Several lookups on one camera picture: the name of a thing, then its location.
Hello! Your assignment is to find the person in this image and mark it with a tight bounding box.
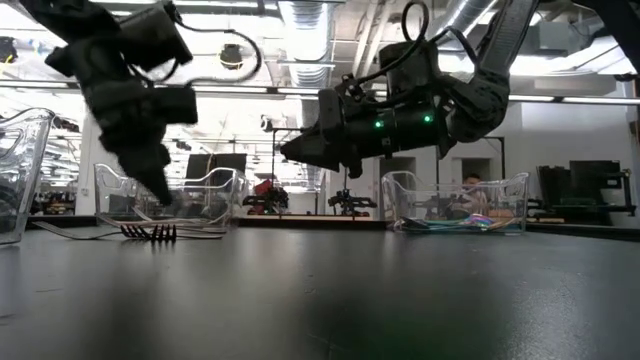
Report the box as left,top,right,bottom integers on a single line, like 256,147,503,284
449,172,489,221

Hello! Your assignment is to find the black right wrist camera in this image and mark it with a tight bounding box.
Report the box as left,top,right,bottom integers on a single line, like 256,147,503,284
341,73,382,101

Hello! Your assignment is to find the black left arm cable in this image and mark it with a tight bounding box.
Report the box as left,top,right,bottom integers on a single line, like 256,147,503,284
169,17,264,86

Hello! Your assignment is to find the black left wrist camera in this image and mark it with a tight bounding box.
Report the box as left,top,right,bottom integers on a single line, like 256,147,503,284
149,86,200,126

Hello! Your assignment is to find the black ceiling dome camera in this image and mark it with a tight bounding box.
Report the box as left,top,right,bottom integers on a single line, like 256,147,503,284
218,43,245,71

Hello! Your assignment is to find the long ceiling light bar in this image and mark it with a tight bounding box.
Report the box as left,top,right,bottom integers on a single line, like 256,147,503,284
0,79,84,91
507,92,640,106

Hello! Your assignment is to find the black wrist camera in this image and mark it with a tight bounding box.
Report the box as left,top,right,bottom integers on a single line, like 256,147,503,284
341,73,382,101
149,86,200,126

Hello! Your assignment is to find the black fork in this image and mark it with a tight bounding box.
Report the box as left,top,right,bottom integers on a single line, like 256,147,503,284
151,223,178,245
30,219,152,244

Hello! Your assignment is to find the black monitor screen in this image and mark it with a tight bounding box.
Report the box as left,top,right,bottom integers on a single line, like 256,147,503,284
184,152,249,189

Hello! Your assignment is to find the white building column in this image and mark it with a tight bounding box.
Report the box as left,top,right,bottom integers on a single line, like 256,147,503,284
74,114,124,216

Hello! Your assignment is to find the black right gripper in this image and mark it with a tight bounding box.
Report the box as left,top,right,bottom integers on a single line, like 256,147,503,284
280,87,451,174

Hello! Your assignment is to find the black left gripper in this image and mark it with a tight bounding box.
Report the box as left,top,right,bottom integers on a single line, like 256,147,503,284
79,74,174,207

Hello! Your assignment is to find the black metal gantry frame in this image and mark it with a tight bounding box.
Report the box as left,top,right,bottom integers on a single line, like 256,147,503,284
271,127,350,216

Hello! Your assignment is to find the clear plastic bin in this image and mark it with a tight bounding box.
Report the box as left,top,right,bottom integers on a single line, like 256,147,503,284
93,163,250,232
0,107,56,246
381,170,530,235

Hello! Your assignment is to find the black workstation desk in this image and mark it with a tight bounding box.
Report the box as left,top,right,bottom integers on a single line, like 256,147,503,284
535,159,637,227

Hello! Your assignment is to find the silver ventilation duct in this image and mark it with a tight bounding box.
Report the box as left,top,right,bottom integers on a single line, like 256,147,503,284
277,0,334,194

